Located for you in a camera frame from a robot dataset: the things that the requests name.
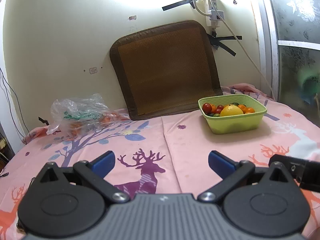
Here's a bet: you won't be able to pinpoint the red cherry tomato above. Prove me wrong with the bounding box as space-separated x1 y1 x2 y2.
202 103 212 114

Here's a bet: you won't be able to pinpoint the green plastic basket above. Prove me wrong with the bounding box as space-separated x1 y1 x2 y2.
198 94 267 134

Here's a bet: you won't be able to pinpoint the orange fruit in basket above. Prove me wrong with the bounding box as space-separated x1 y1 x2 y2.
244 107 255 114

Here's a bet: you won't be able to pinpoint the clear plastic bag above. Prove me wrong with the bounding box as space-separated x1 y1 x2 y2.
47 93 128 138

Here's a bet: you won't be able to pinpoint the yellow lemon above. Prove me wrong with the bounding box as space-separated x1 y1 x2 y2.
220 105 243 116

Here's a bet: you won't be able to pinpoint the pink deer print bedsheet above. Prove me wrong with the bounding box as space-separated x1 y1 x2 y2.
1 83 319 239

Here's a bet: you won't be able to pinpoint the black tape strips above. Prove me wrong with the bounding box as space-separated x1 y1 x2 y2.
207 31 243 58

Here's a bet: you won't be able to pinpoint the frosted glass sliding door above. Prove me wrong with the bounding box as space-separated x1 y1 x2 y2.
260 0 319 125

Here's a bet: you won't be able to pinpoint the brown woven seat cushion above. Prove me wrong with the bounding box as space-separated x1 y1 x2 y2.
109 20 222 120

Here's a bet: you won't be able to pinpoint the white power strip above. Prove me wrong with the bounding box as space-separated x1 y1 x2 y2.
204 0 225 29

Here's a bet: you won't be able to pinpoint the black wall cable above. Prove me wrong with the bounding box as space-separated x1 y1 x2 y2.
0 67 27 136

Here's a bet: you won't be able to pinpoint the white wall socket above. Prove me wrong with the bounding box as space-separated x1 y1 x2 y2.
89 67 98 74

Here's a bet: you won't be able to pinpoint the white power cable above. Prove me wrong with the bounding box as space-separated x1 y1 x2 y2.
192 0 277 100

